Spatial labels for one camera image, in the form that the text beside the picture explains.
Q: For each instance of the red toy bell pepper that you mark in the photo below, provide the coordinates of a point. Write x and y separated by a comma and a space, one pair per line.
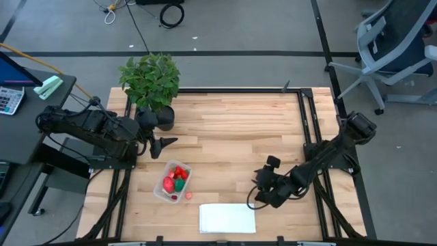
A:
168, 184

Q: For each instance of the computer monitor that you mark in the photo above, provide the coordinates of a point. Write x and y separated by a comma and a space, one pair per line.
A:
13, 73

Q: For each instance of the clear plastic tupperware container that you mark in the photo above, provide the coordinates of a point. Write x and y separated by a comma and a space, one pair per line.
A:
159, 194

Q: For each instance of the green toy bell pepper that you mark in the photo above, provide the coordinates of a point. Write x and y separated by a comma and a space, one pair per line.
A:
179, 184

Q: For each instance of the black aluminium table frame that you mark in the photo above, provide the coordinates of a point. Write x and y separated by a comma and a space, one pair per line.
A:
239, 91

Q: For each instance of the white desk calculator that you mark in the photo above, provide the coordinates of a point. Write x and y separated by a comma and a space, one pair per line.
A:
10, 99

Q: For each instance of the white folded cloth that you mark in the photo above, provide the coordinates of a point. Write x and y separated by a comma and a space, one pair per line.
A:
227, 218

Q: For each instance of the grey and navy office chair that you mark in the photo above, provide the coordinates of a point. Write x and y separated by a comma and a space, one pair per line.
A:
392, 41

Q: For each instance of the green plant in black pot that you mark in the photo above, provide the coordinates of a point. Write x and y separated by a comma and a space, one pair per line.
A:
150, 78

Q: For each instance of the black office desk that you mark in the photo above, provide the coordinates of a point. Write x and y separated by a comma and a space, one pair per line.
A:
20, 136

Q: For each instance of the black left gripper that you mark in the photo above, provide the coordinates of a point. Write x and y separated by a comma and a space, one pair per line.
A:
150, 126

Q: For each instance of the red toy strawberry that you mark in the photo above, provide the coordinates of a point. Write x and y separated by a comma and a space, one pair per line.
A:
177, 170

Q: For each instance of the black floor box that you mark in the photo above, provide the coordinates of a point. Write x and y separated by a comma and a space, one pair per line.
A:
159, 1

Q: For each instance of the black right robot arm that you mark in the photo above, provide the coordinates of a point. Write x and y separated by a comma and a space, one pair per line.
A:
324, 160

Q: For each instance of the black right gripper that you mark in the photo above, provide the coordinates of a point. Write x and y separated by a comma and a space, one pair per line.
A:
276, 188

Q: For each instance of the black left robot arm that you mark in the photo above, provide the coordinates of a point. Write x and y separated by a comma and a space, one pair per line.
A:
85, 124

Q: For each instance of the mint green stapler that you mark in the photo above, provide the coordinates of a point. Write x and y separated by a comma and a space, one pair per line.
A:
48, 87

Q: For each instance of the black keyboard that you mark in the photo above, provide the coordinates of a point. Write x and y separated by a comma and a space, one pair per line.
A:
3, 177

